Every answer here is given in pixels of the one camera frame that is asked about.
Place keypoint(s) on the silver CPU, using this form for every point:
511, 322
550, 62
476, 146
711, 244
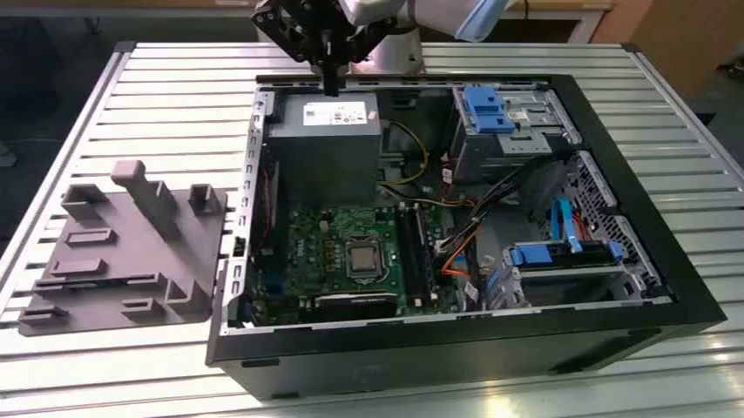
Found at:
364, 260

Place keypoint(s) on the black open PC case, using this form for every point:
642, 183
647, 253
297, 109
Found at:
407, 361

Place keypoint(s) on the blue plastic drive bracket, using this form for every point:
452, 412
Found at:
488, 113

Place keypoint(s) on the silver disk bay frame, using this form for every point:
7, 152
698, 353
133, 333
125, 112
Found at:
572, 272

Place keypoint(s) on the dark blue RAM stick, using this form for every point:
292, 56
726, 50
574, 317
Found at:
100, 282
427, 261

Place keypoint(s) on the grey metal stand foot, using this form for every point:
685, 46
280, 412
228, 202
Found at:
6, 157

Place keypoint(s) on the grey metal drive cage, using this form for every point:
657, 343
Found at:
526, 143

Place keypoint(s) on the grey power supply unit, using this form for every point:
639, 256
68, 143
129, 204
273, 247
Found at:
320, 165

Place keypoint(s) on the hard disk in blue carrier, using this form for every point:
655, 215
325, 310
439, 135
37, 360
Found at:
540, 254

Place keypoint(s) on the brown wooden cabinet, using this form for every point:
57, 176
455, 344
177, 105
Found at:
686, 43

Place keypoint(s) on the black graphics card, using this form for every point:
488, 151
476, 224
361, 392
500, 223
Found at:
349, 305

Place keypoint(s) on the grey plastic parts rack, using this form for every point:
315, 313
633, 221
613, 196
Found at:
192, 257

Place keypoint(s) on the black RAM slot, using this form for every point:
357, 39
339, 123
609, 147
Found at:
411, 261

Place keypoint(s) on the green motherboard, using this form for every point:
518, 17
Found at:
317, 226

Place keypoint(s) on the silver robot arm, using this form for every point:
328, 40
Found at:
396, 52

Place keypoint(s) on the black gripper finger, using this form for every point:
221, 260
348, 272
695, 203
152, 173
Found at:
280, 26
367, 39

